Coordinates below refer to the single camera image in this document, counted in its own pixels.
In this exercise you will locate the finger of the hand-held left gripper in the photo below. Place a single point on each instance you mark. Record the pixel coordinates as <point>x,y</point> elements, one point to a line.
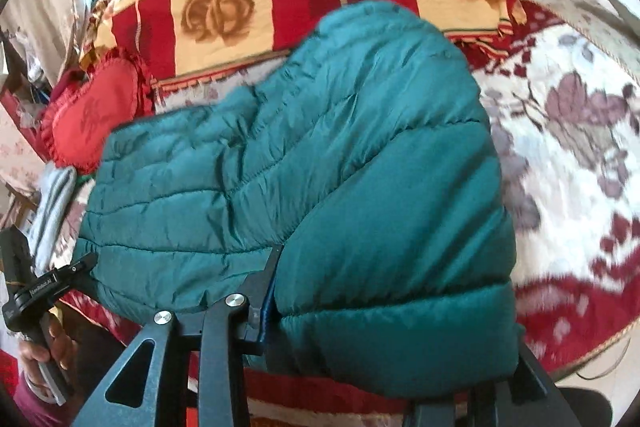
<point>257,302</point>
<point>82,268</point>

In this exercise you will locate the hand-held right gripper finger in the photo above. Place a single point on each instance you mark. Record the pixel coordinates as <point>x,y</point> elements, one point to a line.
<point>535,399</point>

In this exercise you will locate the green quilted puffer jacket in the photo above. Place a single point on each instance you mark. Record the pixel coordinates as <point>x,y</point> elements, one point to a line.
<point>300,147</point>

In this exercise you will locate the person's left forearm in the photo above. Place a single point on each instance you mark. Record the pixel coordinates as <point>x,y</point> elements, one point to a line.
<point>35,407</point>

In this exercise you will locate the person's left hand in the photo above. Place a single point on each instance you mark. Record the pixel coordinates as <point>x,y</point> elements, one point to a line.
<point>62,342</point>

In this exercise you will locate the grey white striped cloth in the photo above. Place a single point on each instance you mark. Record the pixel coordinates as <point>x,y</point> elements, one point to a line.
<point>55,202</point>

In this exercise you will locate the red ruffled heart pillow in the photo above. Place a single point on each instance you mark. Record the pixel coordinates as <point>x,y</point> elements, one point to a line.
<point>90,117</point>

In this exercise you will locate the white curtain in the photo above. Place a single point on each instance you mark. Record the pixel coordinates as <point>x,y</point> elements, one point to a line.
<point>45,7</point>

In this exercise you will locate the white red plush floral blanket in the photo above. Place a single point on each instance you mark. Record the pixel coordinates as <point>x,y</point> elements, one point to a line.
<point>575,132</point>

